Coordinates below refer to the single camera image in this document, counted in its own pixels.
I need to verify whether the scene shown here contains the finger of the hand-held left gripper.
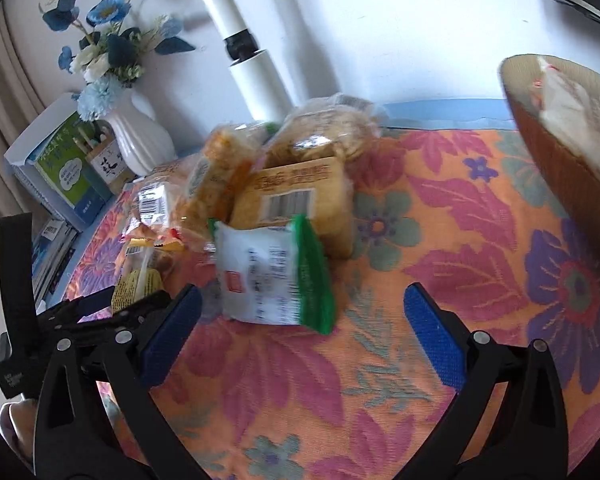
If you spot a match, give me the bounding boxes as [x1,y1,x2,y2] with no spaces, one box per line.
[57,294,174,349]
[37,286,119,334]

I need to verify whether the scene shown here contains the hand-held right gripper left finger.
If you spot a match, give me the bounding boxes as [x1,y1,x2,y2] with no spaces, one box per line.
[32,284,206,480]

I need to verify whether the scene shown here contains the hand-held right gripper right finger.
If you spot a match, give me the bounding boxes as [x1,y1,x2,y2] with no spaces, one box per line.
[395,282,568,480]

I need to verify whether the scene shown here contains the clear brown pastry packet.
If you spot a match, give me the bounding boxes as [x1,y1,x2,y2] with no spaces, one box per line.
[121,164,202,257]

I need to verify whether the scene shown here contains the white green-edged snack packet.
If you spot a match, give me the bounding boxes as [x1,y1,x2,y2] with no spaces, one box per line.
[208,214,337,336]

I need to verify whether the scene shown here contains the clear yellow puffed snack packet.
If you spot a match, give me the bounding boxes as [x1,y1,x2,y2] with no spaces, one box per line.
[182,124,262,242]

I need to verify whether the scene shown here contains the orange bread slice packet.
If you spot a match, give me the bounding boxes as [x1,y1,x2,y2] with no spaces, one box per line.
[229,156,357,261]

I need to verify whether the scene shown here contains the gold ribbed bowl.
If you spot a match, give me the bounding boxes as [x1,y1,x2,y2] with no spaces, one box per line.
[499,53,600,283]

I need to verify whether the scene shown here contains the clear cracker bag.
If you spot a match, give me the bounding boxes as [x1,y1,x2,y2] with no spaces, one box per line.
[264,93,387,167]

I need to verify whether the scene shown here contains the person's left hand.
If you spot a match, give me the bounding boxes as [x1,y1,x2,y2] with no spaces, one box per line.
[0,400,37,467]

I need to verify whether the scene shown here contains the stack of books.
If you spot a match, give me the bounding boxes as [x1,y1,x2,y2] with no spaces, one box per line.
[29,214,82,308]

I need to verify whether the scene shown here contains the floral woven tablecloth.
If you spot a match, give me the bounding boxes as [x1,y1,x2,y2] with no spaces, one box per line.
[62,127,600,480]

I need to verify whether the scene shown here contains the green book in white box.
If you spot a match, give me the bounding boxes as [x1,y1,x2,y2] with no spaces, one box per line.
[3,94,112,232]

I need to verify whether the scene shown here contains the brown pen holder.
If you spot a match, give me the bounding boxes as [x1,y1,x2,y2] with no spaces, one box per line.
[81,126,137,194]

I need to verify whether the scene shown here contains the beige curtain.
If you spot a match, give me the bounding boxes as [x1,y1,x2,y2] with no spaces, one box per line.
[0,5,47,223]

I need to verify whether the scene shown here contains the white ribbed vase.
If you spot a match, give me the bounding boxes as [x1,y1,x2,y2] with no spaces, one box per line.
[101,91,177,177]

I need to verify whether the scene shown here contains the blue white artificial flowers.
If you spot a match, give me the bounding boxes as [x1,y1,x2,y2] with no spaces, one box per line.
[38,0,197,122]

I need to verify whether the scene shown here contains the white lamp pole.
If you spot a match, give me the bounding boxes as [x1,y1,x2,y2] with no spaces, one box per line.
[180,0,292,122]

